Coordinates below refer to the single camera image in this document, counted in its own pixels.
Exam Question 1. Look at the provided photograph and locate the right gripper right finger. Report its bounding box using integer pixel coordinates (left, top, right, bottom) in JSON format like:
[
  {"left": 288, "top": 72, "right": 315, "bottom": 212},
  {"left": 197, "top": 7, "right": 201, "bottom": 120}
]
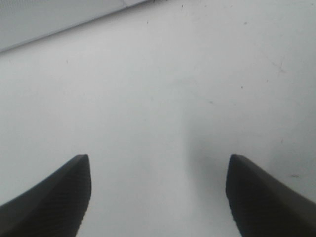
[{"left": 226, "top": 154, "right": 316, "bottom": 237}]

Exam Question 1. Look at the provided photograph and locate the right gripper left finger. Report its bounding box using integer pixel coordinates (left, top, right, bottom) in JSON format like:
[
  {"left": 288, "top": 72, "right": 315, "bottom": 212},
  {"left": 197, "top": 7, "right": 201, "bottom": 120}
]
[{"left": 0, "top": 154, "right": 92, "bottom": 237}]

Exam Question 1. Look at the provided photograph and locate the white microwave door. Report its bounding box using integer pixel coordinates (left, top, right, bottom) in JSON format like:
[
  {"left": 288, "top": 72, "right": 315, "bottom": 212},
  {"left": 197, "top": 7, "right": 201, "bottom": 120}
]
[{"left": 0, "top": 0, "right": 141, "bottom": 51}]

